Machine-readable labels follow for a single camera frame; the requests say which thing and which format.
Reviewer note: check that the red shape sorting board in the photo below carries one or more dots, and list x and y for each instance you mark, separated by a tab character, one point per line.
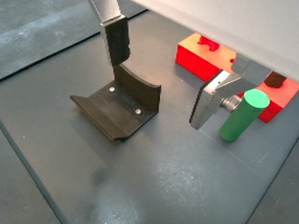
204	57

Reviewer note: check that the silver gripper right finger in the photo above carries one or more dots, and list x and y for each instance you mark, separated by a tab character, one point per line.
247	76

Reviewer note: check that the green cylinder peg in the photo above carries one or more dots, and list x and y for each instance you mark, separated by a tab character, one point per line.
254	103

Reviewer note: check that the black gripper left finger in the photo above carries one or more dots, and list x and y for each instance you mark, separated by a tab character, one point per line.
113	29

